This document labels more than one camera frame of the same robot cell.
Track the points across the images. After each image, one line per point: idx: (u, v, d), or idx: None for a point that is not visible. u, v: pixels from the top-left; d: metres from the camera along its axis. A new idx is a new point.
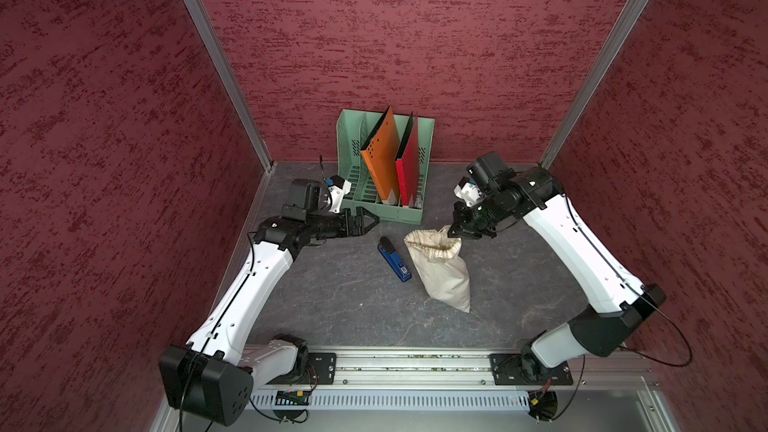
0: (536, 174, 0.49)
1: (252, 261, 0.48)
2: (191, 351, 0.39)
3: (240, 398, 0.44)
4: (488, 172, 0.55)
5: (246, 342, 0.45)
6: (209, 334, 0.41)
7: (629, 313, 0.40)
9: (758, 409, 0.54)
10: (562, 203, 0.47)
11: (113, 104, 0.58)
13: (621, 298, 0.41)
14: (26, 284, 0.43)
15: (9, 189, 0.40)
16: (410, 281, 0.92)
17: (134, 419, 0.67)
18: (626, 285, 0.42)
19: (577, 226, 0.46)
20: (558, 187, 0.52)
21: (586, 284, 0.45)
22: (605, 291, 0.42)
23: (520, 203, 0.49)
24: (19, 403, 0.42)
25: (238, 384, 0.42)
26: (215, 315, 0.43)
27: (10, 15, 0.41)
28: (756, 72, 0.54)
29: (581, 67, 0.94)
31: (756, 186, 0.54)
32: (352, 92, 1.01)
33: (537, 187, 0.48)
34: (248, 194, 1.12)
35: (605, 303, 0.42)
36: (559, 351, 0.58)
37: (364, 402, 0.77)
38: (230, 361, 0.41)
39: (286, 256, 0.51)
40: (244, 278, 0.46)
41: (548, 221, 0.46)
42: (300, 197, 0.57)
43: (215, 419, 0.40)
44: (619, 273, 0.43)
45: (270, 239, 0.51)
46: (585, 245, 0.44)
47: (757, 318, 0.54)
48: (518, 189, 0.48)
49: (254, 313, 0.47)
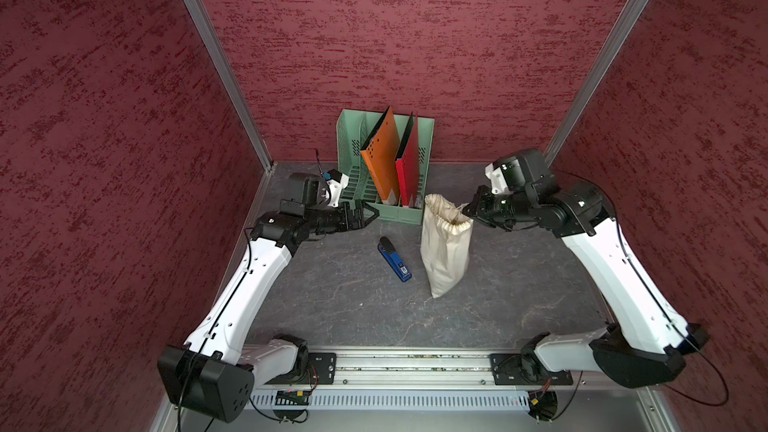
0: (585, 191, 0.43)
1: (248, 259, 0.47)
2: (190, 351, 0.39)
3: (240, 394, 0.43)
4: (529, 174, 0.46)
5: (244, 340, 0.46)
6: (207, 335, 0.40)
7: (673, 357, 0.37)
9: (758, 409, 0.54)
10: (612, 229, 0.42)
11: (113, 104, 0.58)
13: (666, 340, 0.38)
14: (26, 284, 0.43)
15: (9, 189, 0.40)
16: (410, 281, 0.92)
17: (134, 419, 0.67)
18: (671, 326, 0.39)
19: (627, 256, 0.41)
20: (608, 208, 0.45)
21: (625, 318, 0.41)
22: (651, 332, 0.39)
23: (564, 223, 0.42)
24: (19, 403, 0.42)
25: (238, 381, 0.42)
26: (213, 315, 0.42)
27: (10, 15, 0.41)
28: (756, 72, 0.54)
29: (581, 67, 0.94)
31: (756, 186, 0.54)
32: (352, 92, 1.01)
33: (588, 207, 0.42)
34: (248, 194, 1.12)
35: (647, 343, 0.39)
36: (565, 357, 0.58)
37: (364, 401, 0.79)
38: (228, 361, 0.41)
39: (283, 253, 0.50)
40: (241, 276, 0.46)
41: (594, 248, 0.41)
42: (299, 191, 0.55)
43: (216, 416, 0.40)
44: (666, 312, 0.40)
45: (267, 235, 0.50)
46: (635, 280, 0.40)
47: (758, 318, 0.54)
48: (563, 207, 0.41)
49: (251, 312, 0.46)
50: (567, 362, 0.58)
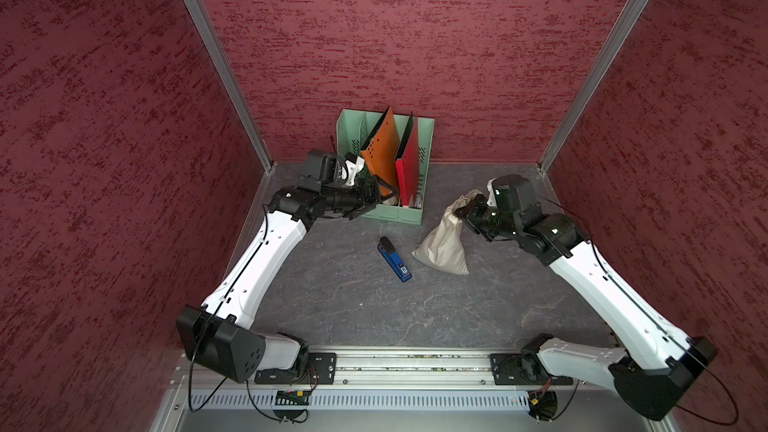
0: (558, 219, 0.50)
1: (264, 230, 0.48)
2: (207, 313, 0.41)
3: (253, 358, 0.45)
4: (518, 202, 0.51)
5: (257, 309, 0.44)
6: (222, 299, 0.42)
7: (677, 370, 0.38)
9: (759, 409, 0.54)
10: (588, 249, 0.47)
11: (113, 104, 0.58)
13: (666, 352, 0.39)
14: (26, 284, 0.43)
15: (9, 189, 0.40)
16: (410, 281, 0.92)
17: (134, 420, 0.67)
18: (670, 338, 0.40)
19: (607, 273, 0.45)
20: (581, 232, 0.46)
21: (625, 336, 0.43)
22: (647, 344, 0.40)
23: (542, 251, 0.49)
24: (19, 404, 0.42)
25: (251, 346, 0.44)
26: (229, 279, 0.44)
27: (10, 15, 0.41)
28: (756, 72, 0.54)
29: (581, 67, 0.94)
31: (756, 186, 0.54)
32: (352, 92, 1.01)
33: (561, 234, 0.48)
34: (248, 194, 1.12)
35: (649, 358, 0.40)
36: (571, 367, 0.57)
37: (364, 402, 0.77)
38: (242, 326, 0.42)
39: (299, 227, 0.51)
40: (257, 245, 0.47)
41: (574, 269, 0.46)
42: (316, 167, 0.55)
43: (229, 376, 0.41)
44: (660, 324, 0.41)
45: (283, 209, 0.51)
46: (620, 295, 0.43)
47: (758, 318, 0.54)
48: (540, 236, 0.48)
49: (265, 282, 0.47)
50: (573, 372, 0.57)
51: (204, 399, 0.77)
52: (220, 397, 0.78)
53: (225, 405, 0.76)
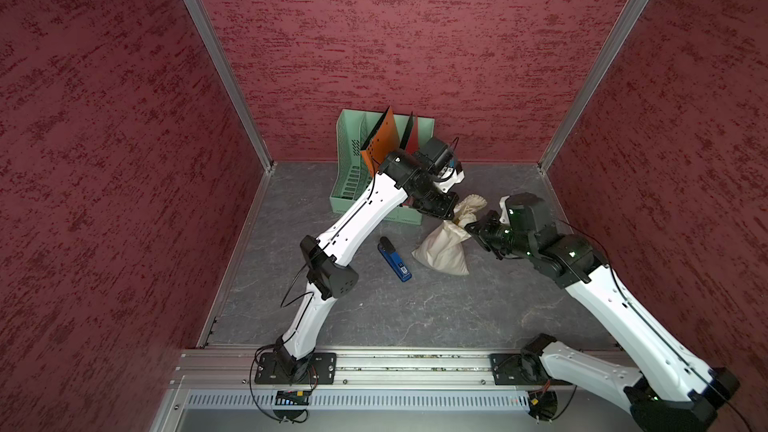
0: (576, 241, 0.49)
1: (369, 191, 0.53)
2: (317, 247, 0.52)
3: (347, 287, 0.58)
4: (533, 223, 0.50)
5: (354, 253, 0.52)
6: (330, 239, 0.52)
7: (700, 404, 0.37)
9: (758, 410, 0.54)
10: (607, 275, 0.46)
11: (113, 104, 0.58)
13: (689, 384, 0.38)
14: (26, 284, 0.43)
15: (10, 189, 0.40)
16: (410, 281, 0.92)
17: (134, 419, 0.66)
18: (692, 369, 0.39)
19: (626, 300, 0.44)
20: (600, 255, 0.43)
21: (645, 365, 0.42)
22: (670, 376, 0.39)
23: (558, 273, 0.47)
24: (19, 404, 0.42)
25: (345, 279, 0.55)
26: (337, 225, 0.53)
27: (10, 14, 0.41)
28: (756, 72, 0.54)
29: (581, 67, 0.94)
31: (756, 186, 0.54)
32: (352, 92, 1.01)
33: (579, 257, 0.47)
34: (248, 194, 1.12)
35: (673, 391, 0.39)
36: (580, 379, 0.56)
37: (364, 402, 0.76)
38: (340, 265, 0.53)
39: (400, 193, 0.53)
40: (361, 203, 0.53)
41: (591, 294, 0.45)
42: (435, 151, 0.58)
43: (329, 291, 0.53)
44: (682, 355, 0.40)
45: (391, 174, 0.53)
46: (640, 324, 0.42)
47: (757, 318, 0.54)
48: (557, 258, 0.47)
49: (364, 235, 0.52)
50: (578, 379, 0.57)
51: (204, 399, 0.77)
52: (219, 398, 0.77)
53: (225, 405, 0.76)
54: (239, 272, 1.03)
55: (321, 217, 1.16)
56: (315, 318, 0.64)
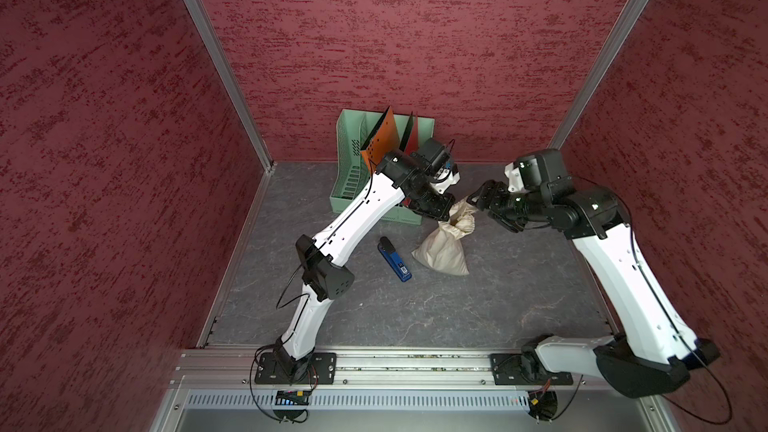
0: (600, 194, 0.43)
1: (367, 190, 0.53)
2: (313, 247, 0.51)
3: (342, 287, 0.56)
4: (544, 173, 0.47)
5: (351, 254, 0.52)
6: (326, 238, 0.51)
7: (677, 369, 0.37)
9: (758, 410, 0.54)
10: (624, 235, 0.41)
11: (113, 104, 0.58)
13: (672, 350, 0.38)
14: (26, 284, 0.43)
15: (10, 189, 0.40)
16: (410, 281, 0.92)
17: (134, 420, 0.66)
18: (678, 337, 0.38)
19: (637, 262, 0.41)
20: (622, 213, 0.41)
21: (631, 326, 0.41)
22: (656, 341, 0.38)
23: (573, 224, 0.43)
24: (19, 404, 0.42)
25: (341, 279, 0.54)
26: (334, 224, 0.52)
27: (10, 15, 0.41)
28: (756, 72, 0.54)
29: (581, 67, 0.94)
31: (756, 186, 0.54)
32: (352, 92, 1.01)
33: (601, 210, 0.42)
34: (248, 194, 1.12)
35: (651, 352, 0.39)
36: (565, 357, 0.57)
37: (364, 402, 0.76)
38: (336, 265, 0.52)
39: (397, 194, 0.53)
40: (359, 203, 0.52)
41: (603, 252, 0.41)
42: (432, 152, 0.58)
43: (324, 292, 0.52)
44: (674, 323, 0.39)
45: (388, 173, 0.53)
46: (643, 289, 0.40)
47: (757, 318, 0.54)
48: (576, 208, 0.42)
49: (361, 234, 0.54)
50: (570, 365, 0.57)
51: (204, 399, 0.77)
52: (219, 398, 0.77)
53: (225, 405, 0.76)
54: (239, 272, 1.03)
55: (321, 217, 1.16)
56: (312, 319, 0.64)
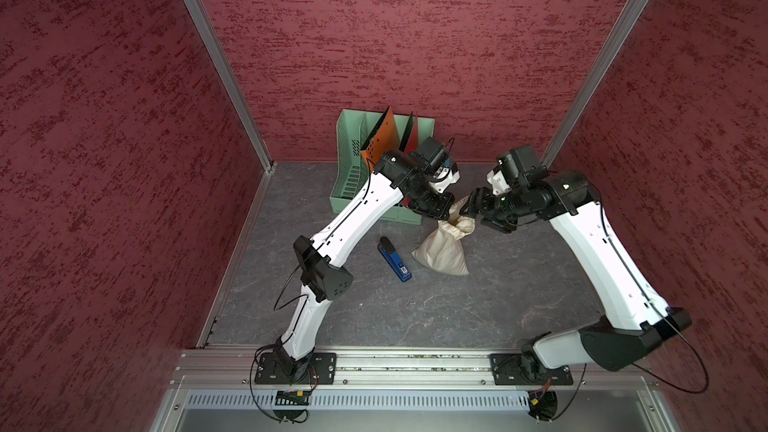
0: (571, 177, 0.46)
1: (365, 191, 0.52)
2: (311, 247, 0.51)
3: (341, 288, 0.56)
4: (519, 166, 0.52)
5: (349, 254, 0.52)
6: (324, 239, 0.51)
7: (648, 333, 0.39)
9: (758, 410, 0.54)
10: (595, 212, 0.45)
11: (113, 104, 0.58)
13: (643, 316, 0.40)
14: (26, 284, 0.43)
15: (10, 189, 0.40)
16: (410, 281, 0.92)
17: (134, 420, 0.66)
18: (650, 305, 0.41)
19: (607, 236, 0.43)
20: (593, 193, 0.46)
21: (608, 298, 0.43)
22: (627, 308, 0.41)
23: (548, 205, 0.46)
24: (19, 403, 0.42)
25: (340, 279, 0.54)
26: (332, 225, 0.52)
27: (10, 15, 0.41)
28: (756, 72, 0.54)
29: (581, 67, 0.94)
31: (756, 186, 0.54)
32: (352, 92, 1.01)
33: (572, 190, 0.45)
34: (248, 194, 1.12)
35: (626, 320, 0.41)
36: (559, 350, 0.58)
37: (364, 402, 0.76)
38: (334, 266, 0.51)
39: (396, 193, 0.53)
40: (356, 203, 0.52)
41: (575, 227, 0.44)
42: (431, 151, 0.58)
43: (324, 293, 0.52)
44: (645, 292, 0.41)
45: (386, 173, 0.52)
46: (613, 258, 0.42)
47: (757, 317, 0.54)
48: (549, 190, 0.45)
49: (359, 235, 0.54)
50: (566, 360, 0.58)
51: (204, 399, 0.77)
52: (219, 397, 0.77)
53: (225, 405, 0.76)
54: (239, 272, 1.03)
55: (321, 217, 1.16)
56: (311, 319, 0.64)
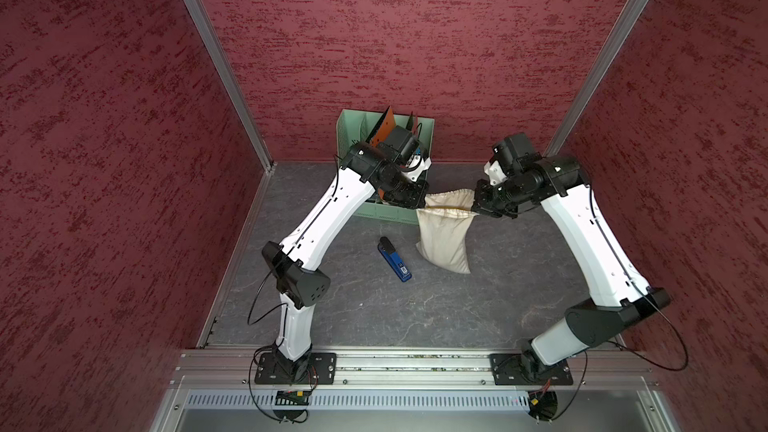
0: (564, 160, 0.48)
1: (334, 187, 0.50)
2: (281, 253, 0.48)
3: (316, 292, 0.53)
4: (514, 152, 0.54)
5: (322, 255, 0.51)
6: (295, 242, 0.48)
7: (627, 310, 0.41)
9: (758, 410, 0.54)
10: (585, 194, 0.46)
11: (113, 104, 0.58)
13: (622, 294, 0.42)
14: (26, 284, 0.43)
15: (9, 189, 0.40)
16: (410, 281, 0.92)
17: (134, 420, 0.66)
18: (631, 284, 0.42)
19: (595, 218, 0.45)
20: (584, 176, 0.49)
21: (592, 277, 0.45)
22: (608, 285, 0.42)
23: (540, 187, 0.48)
24: (19, 403, 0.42)
25: (315, 284, 0.51)
26: (302, 226, 0.49)
27: (10, 15, 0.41)
28: (756, 73, 0.54)
29: (581, 67, 0.94)
31: (756, 186, 0.54)
32: (352, 92, 1.01)
33: (563, 172, 0.47)
34: (248, 194, 1.12)
35: (606, 297, 0.43)
36: (553, 344, 0.60)
37: (364, 402, 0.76)
38: (308, 269, 0.49)
39: (366, 188, 0.51)
40: (326, 202, 0.49)
41: (564, 209, 0.46)
42: (400, 141, 0.56)
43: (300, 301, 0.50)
44: (627, 272, 0.43)
45: (354, 167, 0.50)
46: (597, 238, 0.44)
47: (757, 318, 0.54)
48: (542, 173, 0.47)
49: (330, 235, 0.51)
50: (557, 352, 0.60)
51: (204, 399, 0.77)
52: (219, 397, 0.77)
53: (225, 405, 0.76)
54: (239, 272, 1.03)
55: None
56: (297, 323, 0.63)
